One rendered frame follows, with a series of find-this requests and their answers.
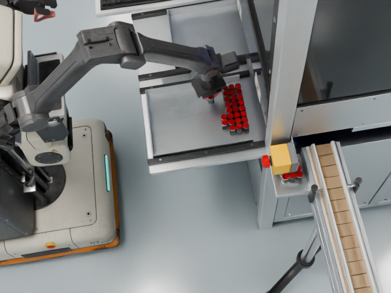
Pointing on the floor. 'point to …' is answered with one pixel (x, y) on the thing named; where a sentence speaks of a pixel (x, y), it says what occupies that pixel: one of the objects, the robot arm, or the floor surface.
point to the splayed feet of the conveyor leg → (292, 272)
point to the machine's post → (284, 88)
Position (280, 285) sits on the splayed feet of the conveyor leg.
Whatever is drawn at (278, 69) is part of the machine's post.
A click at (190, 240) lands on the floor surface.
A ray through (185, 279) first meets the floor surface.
